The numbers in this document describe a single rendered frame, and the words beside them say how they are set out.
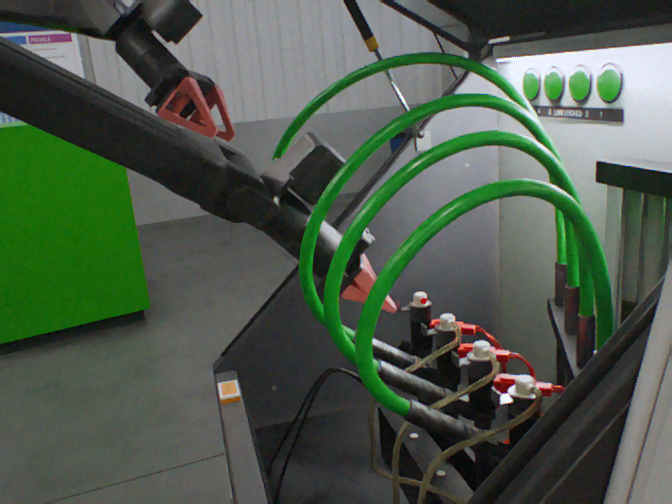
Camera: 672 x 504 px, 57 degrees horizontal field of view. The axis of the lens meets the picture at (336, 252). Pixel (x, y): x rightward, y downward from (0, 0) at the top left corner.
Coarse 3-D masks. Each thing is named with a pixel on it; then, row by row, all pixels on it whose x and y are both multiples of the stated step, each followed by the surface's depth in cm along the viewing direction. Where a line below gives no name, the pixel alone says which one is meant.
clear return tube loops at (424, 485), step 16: (416, 368) 65; (496, 368) 58; (480, 384) 57; (448, 400) 57; (368, 416) 65; (528, 416) 51; (400, 432) 57; (496, 432) 51; (448, 448) 50; (464, 448) 50; (432, 464) 50; (400, 480) 64; (416, 480) 64; (448, 496) 61
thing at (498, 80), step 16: (384, 64) 76; (400, 64) 76; (448, 64) 75; (464, 64) 75; (480, 64) 75; (352, 80) 77; (496, 80) 75; (320, 96) 78; (512, 96) 75; (304, 112) 79; (288, 128) 80; (288, 144) 80; (272, 160) 81; (560, 224) 79; (560, 240) 79; (560, 256) 80
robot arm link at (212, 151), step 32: (0, 64) 51; (32, 64) 52; (0, 96) 52; (32, 96) 53; (64, 96) 54; (96, 96) 56; (64, 128) 55; (96, 128) 56; (128, 128) 58; (160, 128) 59; (128, 160) 59; (160, 160) 60; (192, 160) 61; (224, 160) 63; (192, 192) 63; (224, 192) 64
